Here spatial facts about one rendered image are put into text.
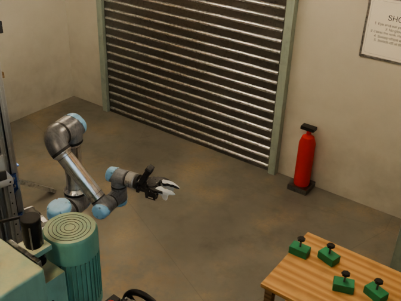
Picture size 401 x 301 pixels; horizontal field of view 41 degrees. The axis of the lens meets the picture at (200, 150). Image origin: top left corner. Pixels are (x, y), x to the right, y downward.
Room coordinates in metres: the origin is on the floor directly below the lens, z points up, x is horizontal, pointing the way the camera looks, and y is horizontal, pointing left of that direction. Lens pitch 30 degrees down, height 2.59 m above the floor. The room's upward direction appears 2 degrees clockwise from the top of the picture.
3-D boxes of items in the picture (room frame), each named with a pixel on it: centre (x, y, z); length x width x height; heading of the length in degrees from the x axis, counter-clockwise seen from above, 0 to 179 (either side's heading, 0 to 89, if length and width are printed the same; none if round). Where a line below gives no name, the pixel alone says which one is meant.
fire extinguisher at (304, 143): (3.93, -0.89, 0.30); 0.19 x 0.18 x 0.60; 146
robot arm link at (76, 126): (2.23, 0.62, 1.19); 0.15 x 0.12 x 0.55; 156
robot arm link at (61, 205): (2.12, 0.67, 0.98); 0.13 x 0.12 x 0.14; 156
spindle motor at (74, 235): (1.37, 0.41, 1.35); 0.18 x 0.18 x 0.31
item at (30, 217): (1.26, 0.50, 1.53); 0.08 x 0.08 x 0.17; 53
